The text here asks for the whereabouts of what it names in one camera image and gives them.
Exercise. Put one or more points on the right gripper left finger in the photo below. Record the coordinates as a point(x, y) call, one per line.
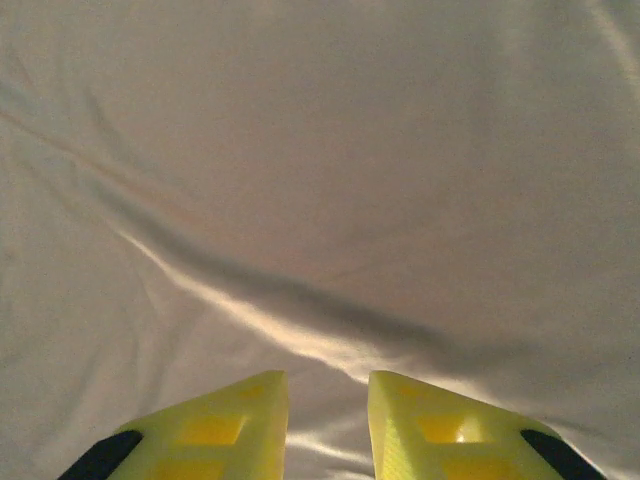
point(215, 430)

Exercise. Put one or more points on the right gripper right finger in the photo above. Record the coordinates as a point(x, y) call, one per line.
point(450, 430)

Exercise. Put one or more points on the tan orange t-shirt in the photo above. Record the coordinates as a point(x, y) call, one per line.
point(320, 175)

